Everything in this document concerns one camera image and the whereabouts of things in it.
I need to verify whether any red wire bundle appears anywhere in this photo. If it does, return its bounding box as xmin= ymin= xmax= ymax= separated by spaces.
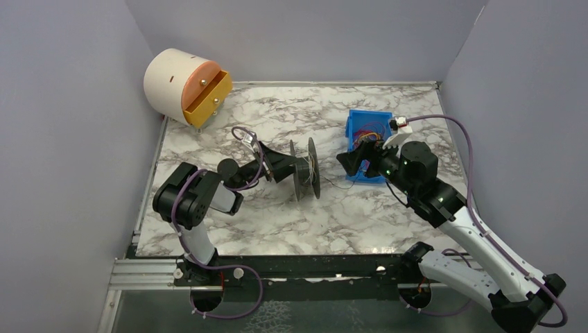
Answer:
xmin=351 ymin=120 xmax=389 ymax=146

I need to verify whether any yellow drawer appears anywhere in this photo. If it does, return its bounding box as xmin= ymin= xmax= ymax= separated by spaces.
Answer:
xmin=182 ymin=70 xmax=233 ymax=128

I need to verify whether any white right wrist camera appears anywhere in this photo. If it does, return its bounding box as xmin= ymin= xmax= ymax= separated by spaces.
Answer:
xmin=383 ymin=117 xmax=413 ymax=149

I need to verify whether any cream cylindrical drawer cabinet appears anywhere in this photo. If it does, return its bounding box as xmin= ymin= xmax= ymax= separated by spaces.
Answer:
xmin=143 ymin=48 xmax=225 ymax=126

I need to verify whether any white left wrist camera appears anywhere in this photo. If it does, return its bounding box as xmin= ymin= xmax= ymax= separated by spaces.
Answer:
xmin=240 ymin=128 xmax=258 ymax=151

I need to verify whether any yellow wire bundle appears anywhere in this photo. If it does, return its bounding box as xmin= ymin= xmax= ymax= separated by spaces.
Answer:
xmin=354 ymin=130 xmax=384 ymax=144

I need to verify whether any blue plastic bin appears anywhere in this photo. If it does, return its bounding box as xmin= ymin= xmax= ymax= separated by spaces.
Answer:
xmin=345 ymin=109 xmax=392 ymax=184

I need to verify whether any black cable spool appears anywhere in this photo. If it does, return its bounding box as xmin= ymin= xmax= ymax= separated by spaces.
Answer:
xmin=289 ymin=137 xmax=321 ymax=201

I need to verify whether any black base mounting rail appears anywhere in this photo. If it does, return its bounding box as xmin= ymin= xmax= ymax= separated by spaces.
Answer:
xmin=126 ymin=244 xmax=447 ymax=305

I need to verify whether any thin black wire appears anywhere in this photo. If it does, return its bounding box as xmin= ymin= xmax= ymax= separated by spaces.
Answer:
xmin=319 ymin=172 xmax=364 ymax=190

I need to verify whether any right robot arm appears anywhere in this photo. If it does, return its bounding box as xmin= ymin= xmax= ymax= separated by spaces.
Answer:
xmin=336 ymin=141 xmax=566 ymax=332

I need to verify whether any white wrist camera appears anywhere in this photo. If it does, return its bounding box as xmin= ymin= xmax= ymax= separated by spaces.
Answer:
xmin=383 ymin=117 xmax=413 ymax=149
xmin=240 ymin=128 xmax=258 ymax=151

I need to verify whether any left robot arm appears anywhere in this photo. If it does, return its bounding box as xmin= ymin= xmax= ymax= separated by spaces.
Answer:
xmin=152 ymin=143 xmax=302 ymax=271

